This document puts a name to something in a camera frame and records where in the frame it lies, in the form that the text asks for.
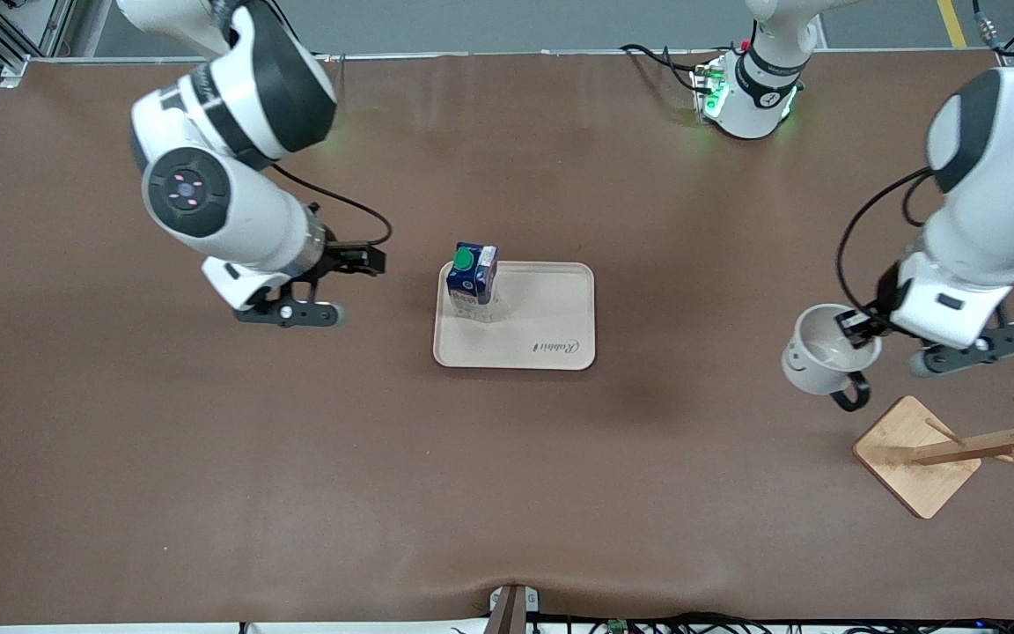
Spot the white smiley mug black handle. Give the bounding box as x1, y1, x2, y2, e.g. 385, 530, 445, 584
782, 303, 884, 413

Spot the blue milk carton green cap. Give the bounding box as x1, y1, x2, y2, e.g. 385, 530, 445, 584
445, 242, 500, 324

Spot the wooden cup rack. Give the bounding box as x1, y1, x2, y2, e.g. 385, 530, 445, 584
852, 394, 1014, 520

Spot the beige plastic tray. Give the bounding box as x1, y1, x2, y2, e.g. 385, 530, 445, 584
433, 261, 597, 371

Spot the brown table cover mat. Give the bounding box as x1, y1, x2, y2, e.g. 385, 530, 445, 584
0, 51, 1014, 628

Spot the gray table edge clamp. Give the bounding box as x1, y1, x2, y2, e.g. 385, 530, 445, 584
485, 584, 541, 634

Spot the black left arm base cable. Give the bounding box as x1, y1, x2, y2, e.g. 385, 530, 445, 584
620, 44, 709, 94

